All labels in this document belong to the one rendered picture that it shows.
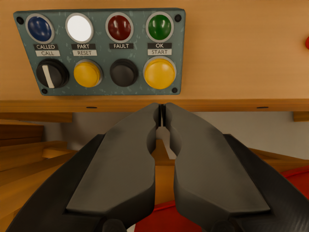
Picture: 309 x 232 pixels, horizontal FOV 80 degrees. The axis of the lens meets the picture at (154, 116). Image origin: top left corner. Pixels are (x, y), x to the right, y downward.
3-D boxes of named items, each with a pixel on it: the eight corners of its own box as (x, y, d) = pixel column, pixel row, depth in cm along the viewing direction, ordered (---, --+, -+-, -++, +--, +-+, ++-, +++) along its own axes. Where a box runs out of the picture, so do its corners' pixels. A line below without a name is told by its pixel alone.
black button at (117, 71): (137, 84, 19) (135, 88, 18) (113, 84, 19) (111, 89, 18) (135, 60, 18) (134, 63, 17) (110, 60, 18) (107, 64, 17)
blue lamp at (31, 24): (57, 43, 17) (48, 35, 16) (33, 43, 17) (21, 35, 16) (57, 23, 17) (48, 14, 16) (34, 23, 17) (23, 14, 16)
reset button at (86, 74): (102, 84, 19) (100, 89, 18) (79, 84, 19) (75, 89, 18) (99, 60, 18) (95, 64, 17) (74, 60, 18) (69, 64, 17)
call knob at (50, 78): (70, 85, 19) (65, 90, 18) (45, 85, 19) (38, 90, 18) (63, 60, 18) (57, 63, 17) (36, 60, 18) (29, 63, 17)
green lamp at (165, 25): (171, 41, 17) (173, 33, 15) (147, 42, 17) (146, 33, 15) (171, 21, 17) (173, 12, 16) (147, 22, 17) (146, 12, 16)
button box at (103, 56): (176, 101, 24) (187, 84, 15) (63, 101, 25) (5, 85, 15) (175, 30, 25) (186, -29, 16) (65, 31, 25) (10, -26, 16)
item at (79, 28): (94, 42, 17) (89, 34, 16) (71, 42, 17) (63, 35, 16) (95, 22, 17) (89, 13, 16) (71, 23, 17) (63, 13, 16)
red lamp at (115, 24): (133, 42, 17) (130, 34, 15) (109, 42, 17) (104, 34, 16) (133, 22, 17) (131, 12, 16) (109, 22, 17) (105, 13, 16)
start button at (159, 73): (174, 86, 19) (174, 90, 18) (145, 86, 19) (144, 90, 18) (174, 57, 17) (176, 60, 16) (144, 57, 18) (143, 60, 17)
